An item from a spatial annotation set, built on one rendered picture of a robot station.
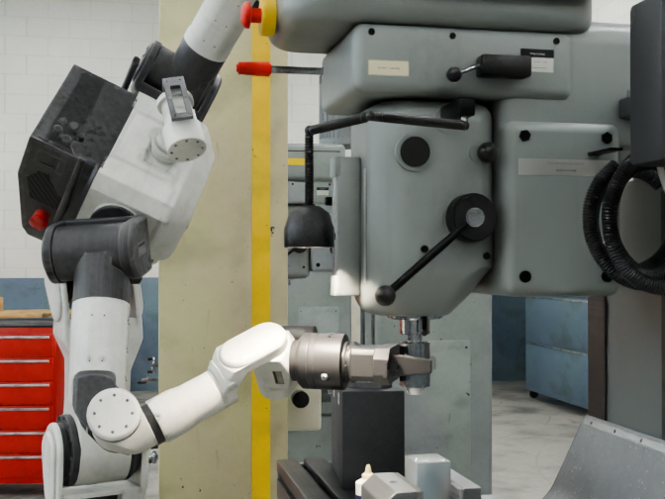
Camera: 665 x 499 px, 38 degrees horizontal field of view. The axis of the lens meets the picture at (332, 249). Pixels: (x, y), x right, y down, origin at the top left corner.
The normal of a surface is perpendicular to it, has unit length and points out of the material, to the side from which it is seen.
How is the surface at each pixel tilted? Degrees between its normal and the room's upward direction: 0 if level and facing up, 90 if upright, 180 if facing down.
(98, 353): 70
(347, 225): 90
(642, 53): 90
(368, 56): 90
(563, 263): 90
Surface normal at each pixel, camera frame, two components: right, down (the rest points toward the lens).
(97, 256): -0.09, -0.37
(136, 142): 0.44, -0.54
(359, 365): -0.22, -0.01
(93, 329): 0.14, -0.35
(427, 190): 0.21, -0.01
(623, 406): -0.98, 0.00
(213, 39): -0.04, 0.56
